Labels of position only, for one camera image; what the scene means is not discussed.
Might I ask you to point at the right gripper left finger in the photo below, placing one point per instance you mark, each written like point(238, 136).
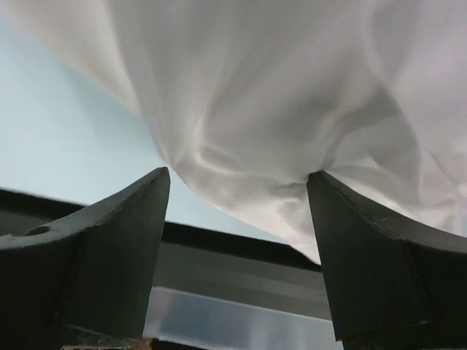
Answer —
point(88, 273)

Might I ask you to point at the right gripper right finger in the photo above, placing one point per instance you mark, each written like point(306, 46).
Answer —
point(389, 279)

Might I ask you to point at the white printed t shirt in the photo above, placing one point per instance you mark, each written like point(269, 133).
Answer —
point(246, 99)

